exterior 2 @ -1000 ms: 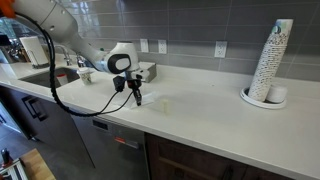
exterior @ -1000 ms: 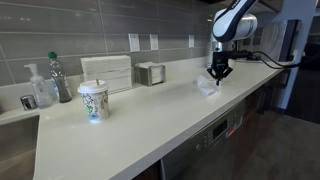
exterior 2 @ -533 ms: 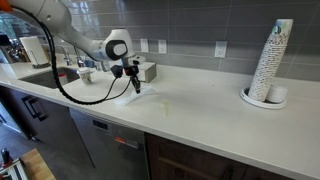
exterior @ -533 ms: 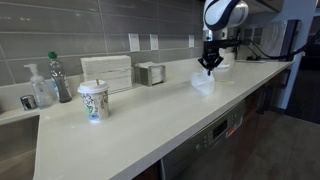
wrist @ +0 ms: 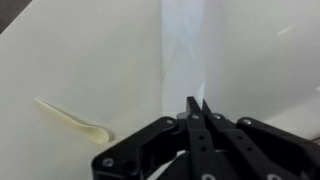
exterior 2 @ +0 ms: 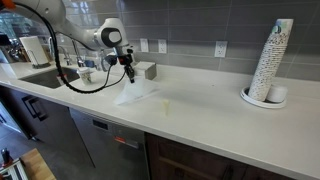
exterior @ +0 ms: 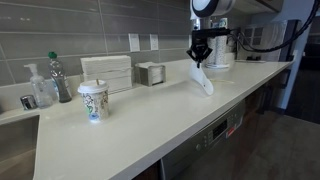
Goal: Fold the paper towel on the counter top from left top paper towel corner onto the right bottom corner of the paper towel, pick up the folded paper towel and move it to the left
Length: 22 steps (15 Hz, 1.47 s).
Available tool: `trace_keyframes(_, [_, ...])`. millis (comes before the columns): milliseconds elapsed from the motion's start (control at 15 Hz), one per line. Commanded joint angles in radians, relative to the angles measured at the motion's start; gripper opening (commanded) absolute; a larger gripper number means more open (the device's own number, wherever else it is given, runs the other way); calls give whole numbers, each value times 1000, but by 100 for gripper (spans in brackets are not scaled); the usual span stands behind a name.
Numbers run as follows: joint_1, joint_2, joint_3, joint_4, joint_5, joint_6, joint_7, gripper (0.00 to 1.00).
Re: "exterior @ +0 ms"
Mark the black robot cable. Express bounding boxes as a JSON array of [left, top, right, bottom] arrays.
[[228, 0, 320, 54]]

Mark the white paper towel sheet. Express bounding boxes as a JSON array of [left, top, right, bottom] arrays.
[[188, 61, 215, 97]]

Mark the brown base cabinet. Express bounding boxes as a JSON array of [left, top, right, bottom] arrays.
[[244, 71, 292, 134]]

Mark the chrome faucet knob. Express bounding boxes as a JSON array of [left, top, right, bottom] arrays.
[[19, 94, 38, 111]]

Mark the white wall outlet plate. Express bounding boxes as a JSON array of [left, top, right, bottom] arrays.
[[149, 33, 160, 51], [128, 33, 141, 53]]

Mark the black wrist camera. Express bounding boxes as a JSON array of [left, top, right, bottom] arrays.
[[199, 27, 232, 39]]

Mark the overhead cabinet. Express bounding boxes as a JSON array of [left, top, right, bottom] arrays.
[[234, 0, 284, 14]]

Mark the steel sink basin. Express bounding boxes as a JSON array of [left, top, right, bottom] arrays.
[[0, 114, 40, 180]]

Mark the stainless steel dishwasher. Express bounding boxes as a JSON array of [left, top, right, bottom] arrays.
[[159, 99, 246, 180]]

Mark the stack of white paper towels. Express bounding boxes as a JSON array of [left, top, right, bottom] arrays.
[[80, 54, 133, 95]]

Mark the printed paper cup white lid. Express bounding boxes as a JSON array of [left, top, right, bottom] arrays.
[[77, 79, 110, 124]]

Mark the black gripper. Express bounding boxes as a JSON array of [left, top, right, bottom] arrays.
[[186, 29, 213, 69]]

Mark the patterned paper towel roll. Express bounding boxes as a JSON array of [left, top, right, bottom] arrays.
[[205, 17, 232, 70]]

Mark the dish soap bottle green cap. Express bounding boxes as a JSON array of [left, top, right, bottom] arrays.
[[47, 51, 73, 104]]

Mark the black framed window panel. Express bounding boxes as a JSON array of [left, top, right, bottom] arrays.
[[242, 19, 300, 62]]

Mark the clear pump soap dispenser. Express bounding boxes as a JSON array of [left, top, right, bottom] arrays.
[[23, 63, 54, 109]]

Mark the metal napkin holder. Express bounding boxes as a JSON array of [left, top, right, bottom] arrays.
[[134, 61, 167, 88]]

